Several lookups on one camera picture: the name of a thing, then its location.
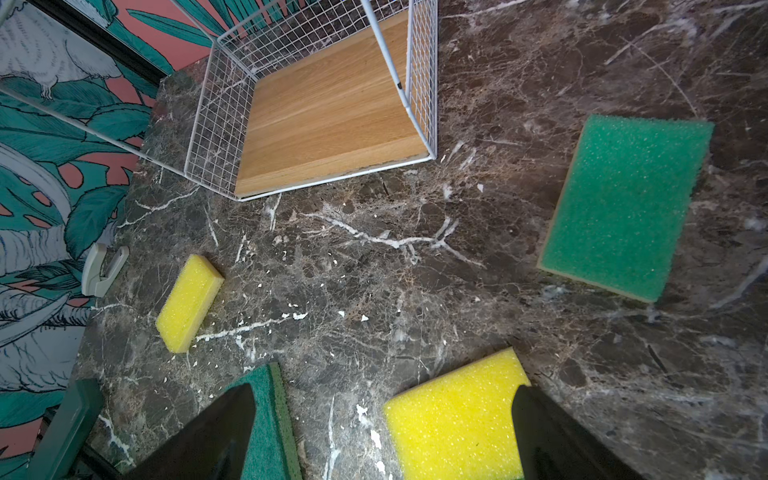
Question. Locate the yellow sponge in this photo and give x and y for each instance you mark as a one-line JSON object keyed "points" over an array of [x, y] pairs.
{"points": [[188, 303], [459, 425]]}

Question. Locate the green sponge back right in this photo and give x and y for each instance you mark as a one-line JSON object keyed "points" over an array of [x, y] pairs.
{"points": [[624, 202]]}

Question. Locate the green sponge front middle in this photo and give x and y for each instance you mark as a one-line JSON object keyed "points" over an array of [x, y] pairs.
{"points": [[272, 451]]}

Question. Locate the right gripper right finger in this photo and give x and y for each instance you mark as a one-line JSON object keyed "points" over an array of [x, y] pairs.
{"points": [[553, 445]]}

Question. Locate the green sponge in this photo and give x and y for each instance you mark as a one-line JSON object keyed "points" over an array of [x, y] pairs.
{"points": [[624, 202], [272, 451]]}

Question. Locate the grey block by wall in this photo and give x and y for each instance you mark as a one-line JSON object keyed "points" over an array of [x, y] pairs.
{"points": [[96, 278]]}

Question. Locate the yellow sponge left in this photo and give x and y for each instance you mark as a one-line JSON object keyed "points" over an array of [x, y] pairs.
{"points": [[188, 303]]}

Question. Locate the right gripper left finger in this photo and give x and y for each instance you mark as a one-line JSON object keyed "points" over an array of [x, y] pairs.
{"points": [[213, 445]]}

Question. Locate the yellow sponge right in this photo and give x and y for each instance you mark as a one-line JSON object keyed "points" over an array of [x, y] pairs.
{"points": [[459, 425]]}

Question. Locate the white wire three-tier shelf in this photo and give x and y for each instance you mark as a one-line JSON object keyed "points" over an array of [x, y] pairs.
{"points": [[244, 98]]}

